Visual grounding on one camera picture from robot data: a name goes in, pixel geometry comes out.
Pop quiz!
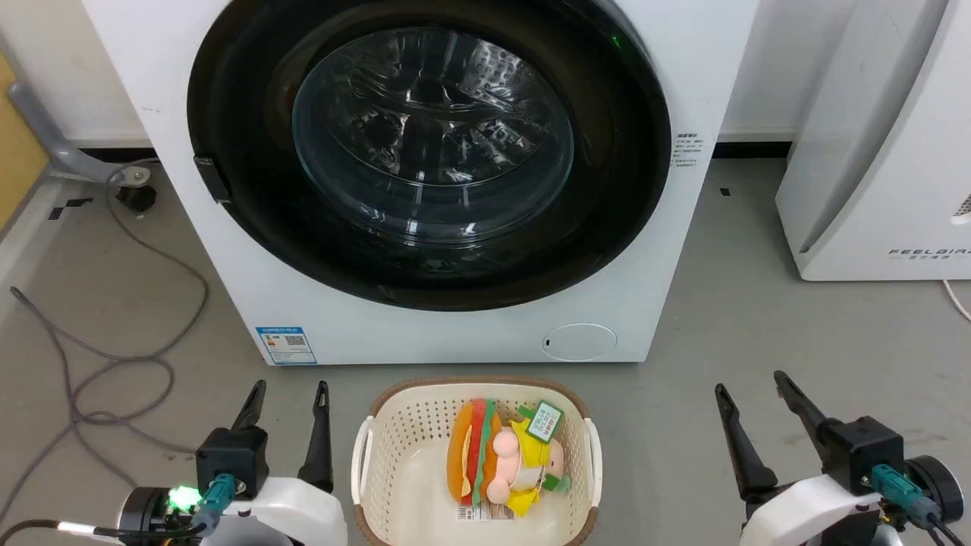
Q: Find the black round floor foot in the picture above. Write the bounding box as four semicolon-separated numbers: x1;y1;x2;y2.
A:
115;184;158;214

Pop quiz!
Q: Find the hamburger plush toy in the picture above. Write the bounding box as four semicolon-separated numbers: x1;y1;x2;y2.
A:
446;400;503;507

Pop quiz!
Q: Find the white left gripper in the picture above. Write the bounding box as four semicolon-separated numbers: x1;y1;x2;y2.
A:
203;381;348;546

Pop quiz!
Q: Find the grey floor cable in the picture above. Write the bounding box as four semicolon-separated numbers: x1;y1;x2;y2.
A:
0;163;211;526

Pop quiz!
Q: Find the cream perforated laundry basket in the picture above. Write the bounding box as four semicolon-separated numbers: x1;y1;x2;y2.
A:
351;377;603;546

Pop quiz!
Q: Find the small printed warning label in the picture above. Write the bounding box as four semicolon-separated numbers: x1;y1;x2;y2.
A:
671;133;705;169

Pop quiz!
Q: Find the yellow dressed doll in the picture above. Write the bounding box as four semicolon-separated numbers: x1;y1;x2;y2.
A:
485;404;573;518

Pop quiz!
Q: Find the white power cable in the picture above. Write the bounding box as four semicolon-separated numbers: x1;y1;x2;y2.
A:
942;279;971;323

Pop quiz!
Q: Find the yellow wooden panel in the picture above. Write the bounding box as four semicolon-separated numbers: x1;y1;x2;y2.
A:
0;49;50;232

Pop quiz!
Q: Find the teal plug left gripper cable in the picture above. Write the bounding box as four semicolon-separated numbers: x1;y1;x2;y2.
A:
0;474;237;542

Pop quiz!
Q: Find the white front-load washing machine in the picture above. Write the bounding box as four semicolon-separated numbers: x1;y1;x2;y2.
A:
82;0;759;366

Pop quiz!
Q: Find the white air purifier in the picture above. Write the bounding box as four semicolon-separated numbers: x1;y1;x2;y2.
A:
775;0;971;282

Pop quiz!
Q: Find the green white hang tag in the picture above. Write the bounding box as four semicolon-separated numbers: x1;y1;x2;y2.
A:
526;400;564;443

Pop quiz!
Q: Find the teal plug gripper cable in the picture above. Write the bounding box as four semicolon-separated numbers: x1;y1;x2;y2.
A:
0;474;237;542
870;464;971;546

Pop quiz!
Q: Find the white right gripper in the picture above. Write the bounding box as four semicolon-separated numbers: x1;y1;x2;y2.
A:
715;370;885;546

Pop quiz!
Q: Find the round white filter cover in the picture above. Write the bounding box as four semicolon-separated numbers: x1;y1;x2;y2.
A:
542;324;617;362

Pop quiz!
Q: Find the round black glass washer door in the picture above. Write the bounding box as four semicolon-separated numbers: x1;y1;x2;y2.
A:
187;0;673;312

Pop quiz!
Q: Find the teal plug right gripper cable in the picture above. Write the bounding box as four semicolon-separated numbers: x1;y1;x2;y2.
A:
870;464;971;546

